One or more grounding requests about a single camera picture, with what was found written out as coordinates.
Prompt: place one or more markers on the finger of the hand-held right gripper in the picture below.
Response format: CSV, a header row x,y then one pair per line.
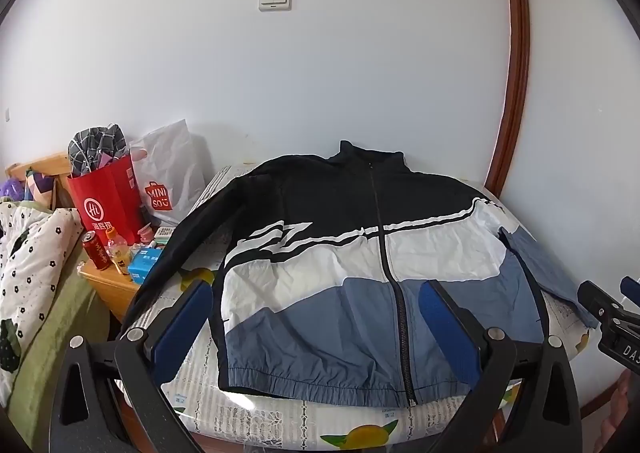
x,y
631,289
597,300

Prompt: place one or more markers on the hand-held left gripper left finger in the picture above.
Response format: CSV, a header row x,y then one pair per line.
x,y
185,318

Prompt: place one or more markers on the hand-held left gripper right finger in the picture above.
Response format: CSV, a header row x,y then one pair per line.
x,y
445,333

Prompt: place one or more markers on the black white blue jacket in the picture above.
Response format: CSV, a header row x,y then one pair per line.
x,y
310,283

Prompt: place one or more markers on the person's right hand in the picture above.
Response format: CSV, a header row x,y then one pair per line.
x,y
622,403

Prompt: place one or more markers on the wooden baseboard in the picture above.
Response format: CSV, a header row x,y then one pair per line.
x,y
602,395

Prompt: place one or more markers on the blue box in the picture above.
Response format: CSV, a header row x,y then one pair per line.
x,y
144,265

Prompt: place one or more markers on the wooden nightstand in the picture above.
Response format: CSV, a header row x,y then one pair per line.
x,y
112,293

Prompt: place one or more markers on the white keypad remote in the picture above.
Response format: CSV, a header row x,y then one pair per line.
x,y
164,233

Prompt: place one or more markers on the orange drink bottle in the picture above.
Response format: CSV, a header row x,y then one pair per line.
x,y
119,255

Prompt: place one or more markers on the small pink container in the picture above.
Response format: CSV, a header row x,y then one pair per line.
x,y
146,234

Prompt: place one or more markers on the red drink can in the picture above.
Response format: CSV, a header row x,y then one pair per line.
x,y
96,252

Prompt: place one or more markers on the fruit print tablecloth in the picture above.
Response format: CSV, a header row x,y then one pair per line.
x,y
250,415

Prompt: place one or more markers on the green bed sheet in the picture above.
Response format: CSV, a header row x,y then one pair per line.
x,y
60,343

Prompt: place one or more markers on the red paper bag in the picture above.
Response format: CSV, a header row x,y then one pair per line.
x,y
107,203

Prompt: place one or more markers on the white plastic shopping bag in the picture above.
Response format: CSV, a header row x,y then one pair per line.
x,y
170,163

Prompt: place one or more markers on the white flower print quilt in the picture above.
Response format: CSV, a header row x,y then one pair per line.
x,y
35,263

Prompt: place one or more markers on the patchwork pillow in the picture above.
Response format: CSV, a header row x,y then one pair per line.
x,y
40,189

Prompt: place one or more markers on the grey plaid cloth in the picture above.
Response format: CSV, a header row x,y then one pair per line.
x,y
95,143

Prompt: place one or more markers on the wooden headboard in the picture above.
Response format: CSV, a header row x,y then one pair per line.
x,y
50,165

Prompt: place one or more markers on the purple plush toy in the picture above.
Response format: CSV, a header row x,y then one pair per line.
x,y
11,189

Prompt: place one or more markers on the wooden door frame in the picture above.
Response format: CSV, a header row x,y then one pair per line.
x,y
520,58

